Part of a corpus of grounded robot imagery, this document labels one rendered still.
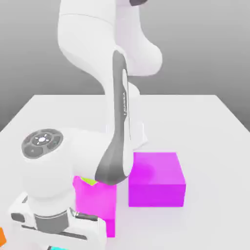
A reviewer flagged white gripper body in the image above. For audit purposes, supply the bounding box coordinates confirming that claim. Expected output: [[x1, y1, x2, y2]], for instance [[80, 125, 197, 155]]
[[17, 217, 108, 250]]

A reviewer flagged small yellow-green cube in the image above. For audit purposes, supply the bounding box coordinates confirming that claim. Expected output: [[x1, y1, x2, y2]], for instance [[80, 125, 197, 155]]
[[80, 176, 99, 187]]

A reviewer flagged small orange cube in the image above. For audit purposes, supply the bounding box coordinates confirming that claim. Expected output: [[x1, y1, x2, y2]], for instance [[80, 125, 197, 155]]
[[0, 227, 7, 249]]

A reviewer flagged large pink box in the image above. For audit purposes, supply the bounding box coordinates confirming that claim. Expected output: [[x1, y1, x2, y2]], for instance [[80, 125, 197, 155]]
[[72, 175, 118, 238]]

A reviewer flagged large magenta box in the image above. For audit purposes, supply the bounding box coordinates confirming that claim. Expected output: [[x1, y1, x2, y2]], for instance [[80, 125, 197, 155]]
[[128, 152, 187, 208]]

